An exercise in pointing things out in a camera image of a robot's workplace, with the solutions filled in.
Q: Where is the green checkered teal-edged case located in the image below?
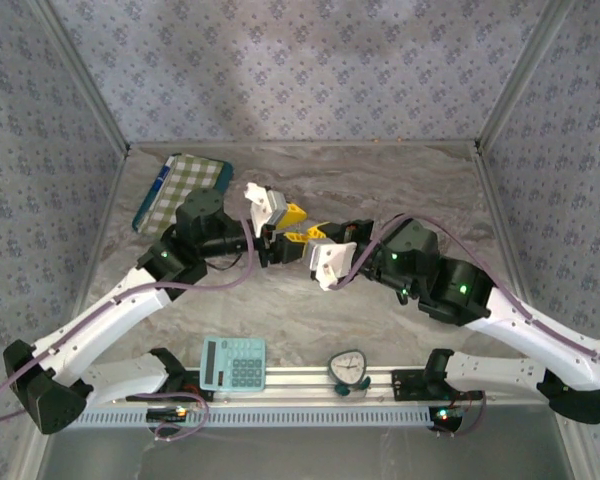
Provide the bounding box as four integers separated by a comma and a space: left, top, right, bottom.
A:
131, 152, 234, 237

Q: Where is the small white analog clock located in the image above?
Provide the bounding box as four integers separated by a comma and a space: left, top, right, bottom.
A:
328, 350, 372, 399

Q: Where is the teal calculator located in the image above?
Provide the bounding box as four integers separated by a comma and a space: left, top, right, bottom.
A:
200, 336, 268, 393

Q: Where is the small black circuit board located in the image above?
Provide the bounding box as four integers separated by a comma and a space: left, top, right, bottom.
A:
147, 406, 189, 422
428, 406, 465, 434

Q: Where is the aluminium frame rail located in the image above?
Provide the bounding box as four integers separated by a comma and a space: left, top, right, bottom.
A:
128, 140, 480, 150

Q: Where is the aluminium mounting rail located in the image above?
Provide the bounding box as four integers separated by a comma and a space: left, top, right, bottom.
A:
114, 366, 556, 404

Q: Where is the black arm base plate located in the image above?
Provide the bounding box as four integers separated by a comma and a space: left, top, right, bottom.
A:
390, 368, 434, 401
125, 382, 216, 404

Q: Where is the white slotted cable duct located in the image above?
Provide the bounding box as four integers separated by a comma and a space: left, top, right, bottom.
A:
74, 404, 464, 429

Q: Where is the short purple base cable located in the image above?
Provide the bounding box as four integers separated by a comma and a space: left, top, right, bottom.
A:
437, 389, 489, 439
152, 389, 211, 444

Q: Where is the aluminium frame post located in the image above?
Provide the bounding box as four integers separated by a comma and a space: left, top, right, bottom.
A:
474, 0, 577, 151
29, 0, 132, 155

